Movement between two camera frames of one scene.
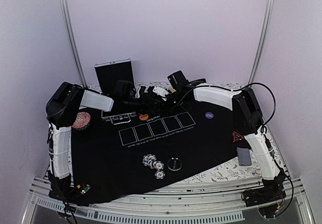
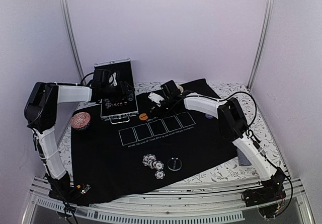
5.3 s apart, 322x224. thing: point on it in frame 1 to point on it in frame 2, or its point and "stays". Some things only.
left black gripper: x=146 y=103 to x=123 y=90
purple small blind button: x=209 y=115 stays
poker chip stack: x=148 y=160 stays
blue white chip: x=159 y=165 stays
